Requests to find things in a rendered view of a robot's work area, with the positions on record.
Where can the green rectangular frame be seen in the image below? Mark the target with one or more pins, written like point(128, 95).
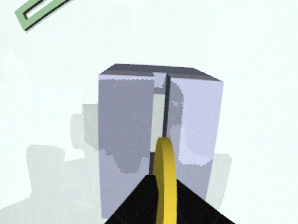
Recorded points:
point(27, 23)

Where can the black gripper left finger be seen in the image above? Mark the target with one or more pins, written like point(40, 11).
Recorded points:
point(141, 205)

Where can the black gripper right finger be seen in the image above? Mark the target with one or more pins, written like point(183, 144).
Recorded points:
point(192, 209)

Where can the grey box with narrow slot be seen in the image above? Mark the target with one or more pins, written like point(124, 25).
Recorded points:
point(125, 117)

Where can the gold coin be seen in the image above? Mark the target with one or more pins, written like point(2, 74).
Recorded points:
point(165, 171)

